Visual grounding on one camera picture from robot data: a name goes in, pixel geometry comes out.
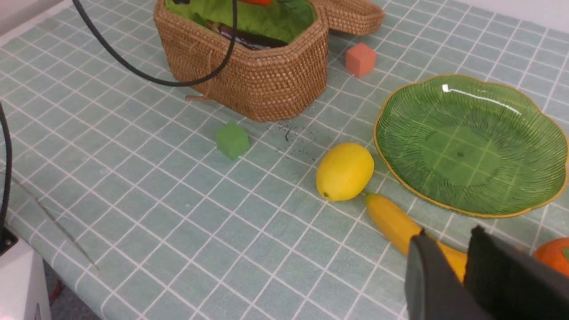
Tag orange persimmon green calyx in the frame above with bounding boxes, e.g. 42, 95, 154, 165
533, 237, 569, 277

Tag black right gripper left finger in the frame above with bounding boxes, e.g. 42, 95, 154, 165
405, 231, 492, 320

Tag white box beside table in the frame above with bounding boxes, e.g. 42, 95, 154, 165
0, 227, 51, 320

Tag woven rattan basket lid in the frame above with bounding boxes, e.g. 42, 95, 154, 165
311, 0, 386, 35

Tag black cable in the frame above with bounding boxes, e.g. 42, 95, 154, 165
72, 0, 238, 88

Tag woven rattan basket green lining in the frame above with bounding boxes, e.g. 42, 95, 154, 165
154, 0, 329, 122

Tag yellow banana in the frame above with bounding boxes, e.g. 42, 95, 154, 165
365, 193, 467, 282

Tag purple eggplant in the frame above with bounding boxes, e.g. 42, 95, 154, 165
205, 20, 288, 51

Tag yellow lemon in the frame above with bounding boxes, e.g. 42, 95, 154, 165
316, 142, 375, 202

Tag green leaf-shaped glass plate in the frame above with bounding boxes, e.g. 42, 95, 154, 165
373, 74, 568, 219

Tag green checkered tablecloth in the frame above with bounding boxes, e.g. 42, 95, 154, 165
1, 0, 568, 320

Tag orange carrot green leaves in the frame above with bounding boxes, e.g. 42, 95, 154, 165
239, 0, 272, 6

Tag pink foam cube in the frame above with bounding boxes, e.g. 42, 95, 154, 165
344, 43, 377, 77

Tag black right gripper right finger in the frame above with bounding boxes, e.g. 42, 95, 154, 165
464, 226, 569, 320

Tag green foam cube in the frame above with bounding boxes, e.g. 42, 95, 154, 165
215, 122, 250, 160

